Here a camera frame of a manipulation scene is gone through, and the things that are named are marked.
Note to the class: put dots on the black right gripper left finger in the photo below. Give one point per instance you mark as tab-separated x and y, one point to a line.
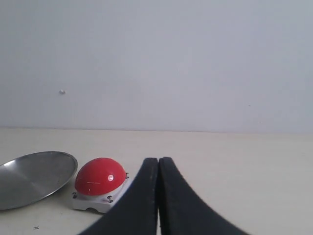
135	213

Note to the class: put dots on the round steel plate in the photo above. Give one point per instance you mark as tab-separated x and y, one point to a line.
33	177

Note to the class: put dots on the red dome push button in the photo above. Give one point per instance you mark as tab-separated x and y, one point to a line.
99	185

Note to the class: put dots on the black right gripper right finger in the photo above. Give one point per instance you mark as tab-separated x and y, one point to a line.
182	211

